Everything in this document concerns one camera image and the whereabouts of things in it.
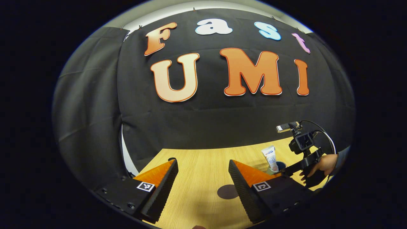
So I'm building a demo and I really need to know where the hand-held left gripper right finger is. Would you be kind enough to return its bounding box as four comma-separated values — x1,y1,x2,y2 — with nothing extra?
228,160,314,224

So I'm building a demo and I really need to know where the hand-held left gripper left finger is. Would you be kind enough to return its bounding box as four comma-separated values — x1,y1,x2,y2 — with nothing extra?
95,159,179,223

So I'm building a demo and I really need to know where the dark brown round coaster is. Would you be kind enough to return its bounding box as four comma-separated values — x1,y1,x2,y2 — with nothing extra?
217,184,239,200

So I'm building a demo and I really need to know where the white toothpaste tube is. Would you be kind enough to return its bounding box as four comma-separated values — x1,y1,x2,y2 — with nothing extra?
261,145,279,172

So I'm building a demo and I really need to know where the wooden desktop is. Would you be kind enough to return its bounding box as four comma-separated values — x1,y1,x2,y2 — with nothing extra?
134,137,331,229

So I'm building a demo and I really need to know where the black backdrop cloth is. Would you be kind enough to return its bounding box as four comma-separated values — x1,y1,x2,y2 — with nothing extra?
52,8,356,191

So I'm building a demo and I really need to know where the black camera cable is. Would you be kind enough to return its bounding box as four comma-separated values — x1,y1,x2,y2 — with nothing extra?
299,120,336,155

